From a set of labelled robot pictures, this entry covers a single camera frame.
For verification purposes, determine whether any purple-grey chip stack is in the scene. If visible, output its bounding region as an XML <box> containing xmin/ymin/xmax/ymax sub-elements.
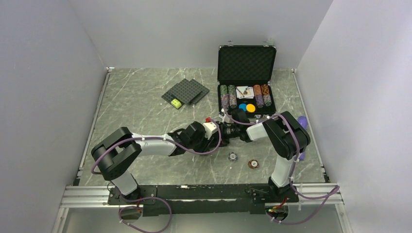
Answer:
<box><xmin>229</xmin><ymin>95</ymin><xmax>237</xmax><ymax>109</ymax></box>

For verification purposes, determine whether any grey chip stack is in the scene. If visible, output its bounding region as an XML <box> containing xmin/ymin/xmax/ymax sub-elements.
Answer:
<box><xmin>221</xmin><ymin>94</ymin><xmax>229</xmax><ymax>110</ymax></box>

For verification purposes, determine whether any dark green chip stack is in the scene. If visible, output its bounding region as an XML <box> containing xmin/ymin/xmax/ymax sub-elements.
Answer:
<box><xmin>227</xmin><ymin>85</ymin><xmax>236</xmax><ymax>99</ymax></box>

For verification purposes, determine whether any purple chip stack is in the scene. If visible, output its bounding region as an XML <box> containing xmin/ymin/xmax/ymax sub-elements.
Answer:
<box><xmin>255</xmin><ymin>95</ymin><xmax>264</xmax><ymax>108</ymax></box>

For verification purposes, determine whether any small chip stack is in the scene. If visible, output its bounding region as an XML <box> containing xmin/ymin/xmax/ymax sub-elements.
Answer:
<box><xmin>263</xmin><ymin>95</ymin><xmax>272</xmax><ymax>107</ymax></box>

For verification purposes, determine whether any red chip stack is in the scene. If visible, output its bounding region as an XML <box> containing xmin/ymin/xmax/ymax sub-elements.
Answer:
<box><xmin>253</xmin><ymin>84</ymin><xmax>262</xmax><ymax>96</ymax></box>

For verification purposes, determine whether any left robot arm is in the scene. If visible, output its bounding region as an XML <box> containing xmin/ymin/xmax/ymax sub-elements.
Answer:
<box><xmin>91</xmin><ymin>121</ymin><xmax>222</xmax><ymax>204</ymax></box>

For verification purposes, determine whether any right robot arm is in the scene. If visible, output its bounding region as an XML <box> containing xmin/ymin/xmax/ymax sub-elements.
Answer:
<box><xmin>219</xmin><ymin>110</ymin><xmax>311</xmax><ymax>202</ymax></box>

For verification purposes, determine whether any blue dealer button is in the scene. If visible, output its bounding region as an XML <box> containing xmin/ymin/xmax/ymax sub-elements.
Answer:
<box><xmin>239</xmin><ymin>103</ymin><xmax>247</xmax><ymax>112</ymax></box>

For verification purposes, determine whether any yellow dealer button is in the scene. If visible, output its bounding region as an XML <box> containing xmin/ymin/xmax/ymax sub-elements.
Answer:
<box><xmin>246</xmin><ymin>104</ymin><xmax>256</xmax><ymax>113</ymax></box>

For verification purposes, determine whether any yellow-green dice block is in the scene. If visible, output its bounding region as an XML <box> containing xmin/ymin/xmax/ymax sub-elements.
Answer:
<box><xmin>170</xmin><ymin>99</ymin><xmax>182</xmax><ymax>109</ymax></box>

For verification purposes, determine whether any playing cards deck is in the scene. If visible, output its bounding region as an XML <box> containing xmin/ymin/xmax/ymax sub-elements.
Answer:
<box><xmin>236</xmin><ymin>86</ymin><xmax>255</xmax><ymax>99</ymax></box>

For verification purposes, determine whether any dark foam pad top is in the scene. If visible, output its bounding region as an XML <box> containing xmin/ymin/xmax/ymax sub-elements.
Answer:
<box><xmin>161</xmin><ymin>79</ymin><xmax>199</xmax><ymax>104</ymax></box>

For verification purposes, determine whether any black poker case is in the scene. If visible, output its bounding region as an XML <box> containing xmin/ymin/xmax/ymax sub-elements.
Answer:
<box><xmin>217</xmin><ymin>45</ymin><xmax>277</xmax><ymax>111</ymax></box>

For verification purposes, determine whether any purple cylinder object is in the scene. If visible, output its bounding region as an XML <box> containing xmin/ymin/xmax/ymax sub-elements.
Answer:
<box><xmin>297</xmin><ymin>116</ymin><xmax>308</xmax><ymax>161</ymax></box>

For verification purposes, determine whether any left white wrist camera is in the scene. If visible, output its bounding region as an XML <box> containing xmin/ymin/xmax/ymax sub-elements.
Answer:
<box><xmin>202</xmin><ymin>118</ymin><xmax>220</xmax><ymax>140</ymax></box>

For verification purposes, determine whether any black base frame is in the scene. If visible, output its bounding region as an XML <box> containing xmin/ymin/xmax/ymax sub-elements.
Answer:
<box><xmin>107</xmin><ymin>183</ymin><xmax>299</xmax><ymax>216</ymax></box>

